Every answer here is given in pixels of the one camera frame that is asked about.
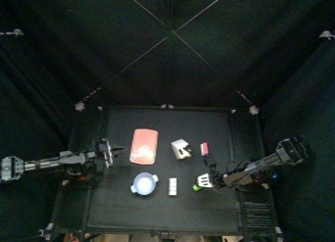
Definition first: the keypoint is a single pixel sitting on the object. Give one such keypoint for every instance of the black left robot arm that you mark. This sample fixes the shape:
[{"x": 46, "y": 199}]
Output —
[{"x": 48, "y": 163}]

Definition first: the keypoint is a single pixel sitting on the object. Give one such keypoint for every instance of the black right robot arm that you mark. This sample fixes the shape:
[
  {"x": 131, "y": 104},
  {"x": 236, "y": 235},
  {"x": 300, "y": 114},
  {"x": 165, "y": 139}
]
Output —
[{"x": 265, "y": 161}]

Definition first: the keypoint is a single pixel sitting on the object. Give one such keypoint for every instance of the small green toy piece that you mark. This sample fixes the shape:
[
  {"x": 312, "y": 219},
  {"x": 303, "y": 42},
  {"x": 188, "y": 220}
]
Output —
[{"x": 196, "y": 187}]

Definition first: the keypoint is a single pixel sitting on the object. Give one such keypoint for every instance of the dark toy item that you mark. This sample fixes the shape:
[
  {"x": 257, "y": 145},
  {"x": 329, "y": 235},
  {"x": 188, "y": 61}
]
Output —
[{"x": 209, "y": 163}]

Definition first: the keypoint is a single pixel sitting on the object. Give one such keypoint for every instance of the white rectangular toy piece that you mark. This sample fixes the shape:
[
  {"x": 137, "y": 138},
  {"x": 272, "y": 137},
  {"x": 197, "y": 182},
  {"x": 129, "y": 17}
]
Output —
[{"x": 172, "y": 186}]

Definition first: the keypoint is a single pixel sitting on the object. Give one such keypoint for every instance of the small red toy block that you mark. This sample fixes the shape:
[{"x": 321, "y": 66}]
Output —
[{"x": 204, "y": 148}]

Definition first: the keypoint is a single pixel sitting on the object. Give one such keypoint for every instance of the light blue toy bowl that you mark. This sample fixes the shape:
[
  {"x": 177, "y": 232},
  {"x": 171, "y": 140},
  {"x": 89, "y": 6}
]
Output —
[{"x": 144, "y": 183}]

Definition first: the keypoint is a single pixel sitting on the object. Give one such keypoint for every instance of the black panel with white text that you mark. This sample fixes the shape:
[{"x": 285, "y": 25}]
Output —
[{"x": 256, "y": 216}]

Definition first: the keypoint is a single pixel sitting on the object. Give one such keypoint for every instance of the grey table corner clamp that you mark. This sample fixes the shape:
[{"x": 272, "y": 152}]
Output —
[{"x": 45, "y": 233}]

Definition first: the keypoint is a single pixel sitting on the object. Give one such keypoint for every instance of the grey frame corner bracket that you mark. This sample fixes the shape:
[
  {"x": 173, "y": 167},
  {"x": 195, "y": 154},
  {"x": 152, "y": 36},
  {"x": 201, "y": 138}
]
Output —
[
  {"x": 325, "y": 34},
  {"x": 79, "y": 106},
  {"x": 16, "y": 32},
  {"x": 253, "y": 109}
]

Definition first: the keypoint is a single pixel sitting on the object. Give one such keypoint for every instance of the grey frame middle bracket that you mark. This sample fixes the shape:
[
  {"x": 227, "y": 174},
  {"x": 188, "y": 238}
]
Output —
[{"x": 167, "y": 106}]

